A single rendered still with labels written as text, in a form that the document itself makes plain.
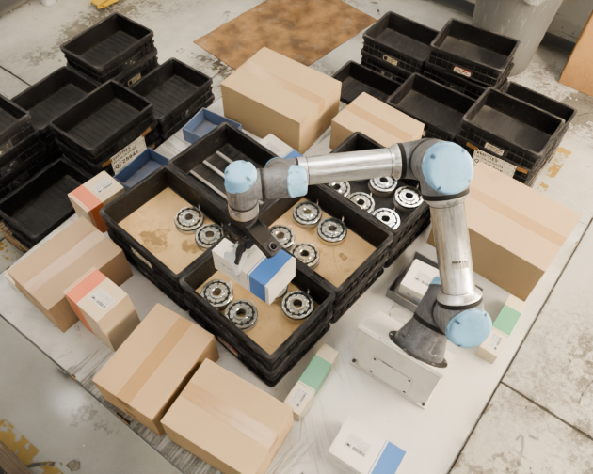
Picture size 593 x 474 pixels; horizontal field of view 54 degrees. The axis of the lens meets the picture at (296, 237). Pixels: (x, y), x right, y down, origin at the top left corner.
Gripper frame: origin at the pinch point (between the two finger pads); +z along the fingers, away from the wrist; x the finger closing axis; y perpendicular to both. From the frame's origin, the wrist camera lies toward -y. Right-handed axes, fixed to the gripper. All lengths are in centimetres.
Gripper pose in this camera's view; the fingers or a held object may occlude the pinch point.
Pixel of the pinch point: (254, 260)
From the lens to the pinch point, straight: 161.6
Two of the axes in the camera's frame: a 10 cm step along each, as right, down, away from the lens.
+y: -8.0, -4.9, 3.5
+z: -0.1, 5.9, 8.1
